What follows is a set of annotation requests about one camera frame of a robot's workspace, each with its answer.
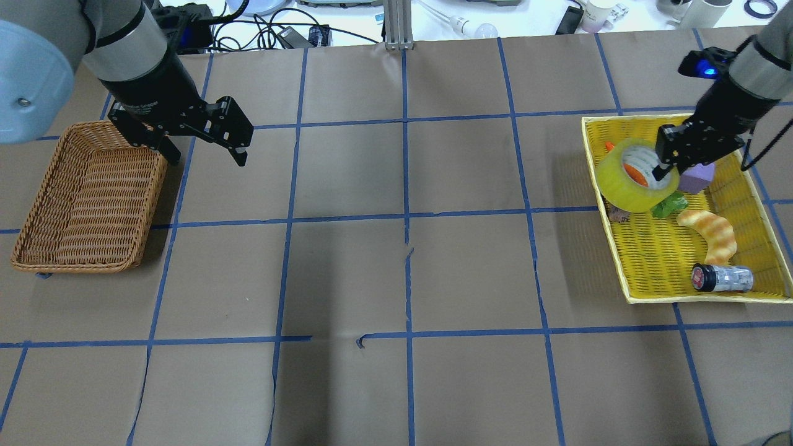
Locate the white lilac cup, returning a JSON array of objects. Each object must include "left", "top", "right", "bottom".
[{"left": 580, "top": 0, "right": 618, "bottom": 33}]

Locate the yellow plastic basket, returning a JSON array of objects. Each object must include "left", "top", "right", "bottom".
[{"left": 581, "top": 114, "right": 791, "bottom": 304}]

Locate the green toy leaf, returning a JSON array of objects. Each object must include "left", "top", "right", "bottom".
[{"left": 651, "top": 190, "right": 689, "bottom": 219}]

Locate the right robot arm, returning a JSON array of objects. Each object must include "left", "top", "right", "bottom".
[{"left": 652, "top": 11, "right": 791, "bottom": 180}]

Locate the toy croissant bread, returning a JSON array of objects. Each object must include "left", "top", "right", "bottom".
[{"left": 676, "top": 209, "right": 737, "bottom": 266}]

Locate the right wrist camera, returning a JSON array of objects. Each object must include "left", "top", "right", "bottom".
[{"left": 677, "top": 47, "right": 737, "bottom": 80}]

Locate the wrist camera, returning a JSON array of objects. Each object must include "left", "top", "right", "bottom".
[
  {"left": 677, "top": 47, "right": 737, "bottom": 80},
  {"left": 151, "top": 3, "right": 214, "bottom": 55}
]

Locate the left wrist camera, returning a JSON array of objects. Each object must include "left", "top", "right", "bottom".
[{"left": 151, "top": 3, "right": 214, "bottom": 55}]

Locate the aluminium frame post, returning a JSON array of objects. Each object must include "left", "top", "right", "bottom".
[{"left": 382, "top": 0, "right": 414, "bottom": 51}]

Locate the toy carrot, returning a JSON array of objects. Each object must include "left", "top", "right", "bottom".
[{"left": 608, "top": 138, "right": 657, "bottom": 188}]

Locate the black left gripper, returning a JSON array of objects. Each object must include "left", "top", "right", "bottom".
[{"left": 100, "top": 53, "right": 254, "bottom": 167}]

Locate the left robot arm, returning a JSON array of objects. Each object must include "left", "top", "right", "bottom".
[{"left": 1, "top": 1, "right": 254, "bottom": 167}]

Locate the white mug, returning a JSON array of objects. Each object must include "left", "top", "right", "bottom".
[{"left": 678, "top": 1, "right": 733, "bottom": 29}]

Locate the black power adapter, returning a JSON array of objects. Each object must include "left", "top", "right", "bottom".
[{"left": 276, "top": 25, "right": 331, "bottom": 49}]

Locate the brown wicker basket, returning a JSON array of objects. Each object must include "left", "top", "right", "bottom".
[{"left": 11, "top": 121, "right": 167, "bottom": 274}]

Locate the purple block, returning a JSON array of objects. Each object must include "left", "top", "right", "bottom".
[{"left": 677, "top": 164, "right": 716, "bottom": 195}]

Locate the brown toy animal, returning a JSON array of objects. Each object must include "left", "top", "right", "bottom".
[{"left": 607, "top": 207, "right": 632, "bottom": 224}]

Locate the light bulb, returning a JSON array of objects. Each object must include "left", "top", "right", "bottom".
[{"left": 417, "top": 1, "right": 499, "bottom": 39}]

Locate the small dark spice jar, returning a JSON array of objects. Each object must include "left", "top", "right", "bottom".
[{"left": 691, "top": 263, "right": 755, "bottom": 292}]

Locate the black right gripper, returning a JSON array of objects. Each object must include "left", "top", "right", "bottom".
[{"left": 652, "top": 79, "right": 780, "bottom": 181}]

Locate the yellow packing tape roll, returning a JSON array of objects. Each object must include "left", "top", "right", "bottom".
[{"left": 595, "top": 138, "right": 680, "bottom": 214}]

